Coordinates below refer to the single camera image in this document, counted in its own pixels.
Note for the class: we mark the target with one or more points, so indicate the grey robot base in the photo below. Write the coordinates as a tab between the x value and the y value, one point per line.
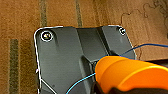
60	56

